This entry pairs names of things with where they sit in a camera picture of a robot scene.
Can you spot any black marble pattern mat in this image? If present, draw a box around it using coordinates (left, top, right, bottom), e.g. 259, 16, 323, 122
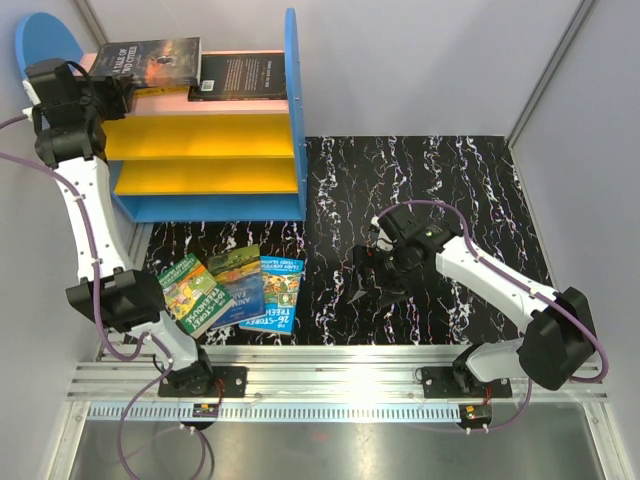
143, 136, 550, 346

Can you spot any dark Three Days To See book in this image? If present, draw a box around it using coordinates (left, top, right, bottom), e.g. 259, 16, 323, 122
188, 52, 287, 102

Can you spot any green 104-Storey Treehouse book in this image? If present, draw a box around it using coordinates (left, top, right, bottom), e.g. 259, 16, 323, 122
158, 253, 235, 339

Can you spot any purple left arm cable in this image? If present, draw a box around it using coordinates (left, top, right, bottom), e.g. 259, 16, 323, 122
0, 112, 216, 480

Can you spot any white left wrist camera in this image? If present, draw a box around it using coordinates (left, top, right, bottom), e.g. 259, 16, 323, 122
22, 79, 40, 122

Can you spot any blue 26-Storey Treehouse book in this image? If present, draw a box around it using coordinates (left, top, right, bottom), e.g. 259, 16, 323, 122
238, 256, 304, 336

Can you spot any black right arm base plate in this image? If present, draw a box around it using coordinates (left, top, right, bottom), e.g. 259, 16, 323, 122
416, 366, 513, 399

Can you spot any white slotted cable duct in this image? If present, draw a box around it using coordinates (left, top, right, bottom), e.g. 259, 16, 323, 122
88, 401, 460, 423

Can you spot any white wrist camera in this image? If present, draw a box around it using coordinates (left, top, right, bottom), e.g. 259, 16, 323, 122
22, 79, 40, 122
369, 219, 394, 252

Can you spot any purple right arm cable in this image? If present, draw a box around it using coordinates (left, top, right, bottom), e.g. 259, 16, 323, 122
374, 199, 611, 434

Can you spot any aluminium mounting rail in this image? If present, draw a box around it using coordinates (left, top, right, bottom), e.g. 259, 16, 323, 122
67, 342, 611, 407

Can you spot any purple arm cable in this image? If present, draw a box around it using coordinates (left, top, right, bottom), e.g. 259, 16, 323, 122
374, 199, 611, 434
0, 112, 216, 480

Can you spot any blue Animal Farm book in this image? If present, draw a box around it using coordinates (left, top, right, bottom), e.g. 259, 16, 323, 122
207, 245, 266, 329

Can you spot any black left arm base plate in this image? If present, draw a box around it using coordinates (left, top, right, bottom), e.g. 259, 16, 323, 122
158, 365, 249, 399

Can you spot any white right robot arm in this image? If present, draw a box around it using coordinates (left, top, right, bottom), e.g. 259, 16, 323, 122
349, 201, 603, 397

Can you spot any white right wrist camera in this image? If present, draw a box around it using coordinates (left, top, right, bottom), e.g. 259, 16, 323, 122
369, 219, 394, 252

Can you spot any dark Tale Of Two Cities book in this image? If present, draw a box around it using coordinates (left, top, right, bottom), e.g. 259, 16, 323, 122
89, 37, 202, 88

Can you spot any blue treehouse paperback book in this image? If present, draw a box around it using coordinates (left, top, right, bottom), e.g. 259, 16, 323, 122
134, 86, 190, 98

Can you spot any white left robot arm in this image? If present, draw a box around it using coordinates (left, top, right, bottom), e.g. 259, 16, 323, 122
25, 58, 216, 397

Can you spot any colourful wooden bookshelf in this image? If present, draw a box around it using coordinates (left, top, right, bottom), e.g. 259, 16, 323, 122
16, 10, 307, 223

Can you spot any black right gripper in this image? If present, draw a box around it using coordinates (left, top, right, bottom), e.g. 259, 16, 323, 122
347, 243, 415, 308

